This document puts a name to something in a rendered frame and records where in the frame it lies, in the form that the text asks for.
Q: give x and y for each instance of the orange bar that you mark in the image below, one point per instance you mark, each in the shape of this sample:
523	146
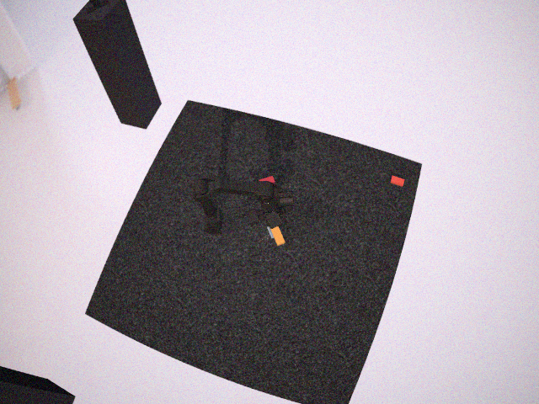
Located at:
277	235

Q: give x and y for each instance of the red rectangular bar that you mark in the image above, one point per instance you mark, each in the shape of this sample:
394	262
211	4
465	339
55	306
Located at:
398	181

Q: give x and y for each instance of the red rectangular block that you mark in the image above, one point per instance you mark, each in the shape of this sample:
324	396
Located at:
270	179

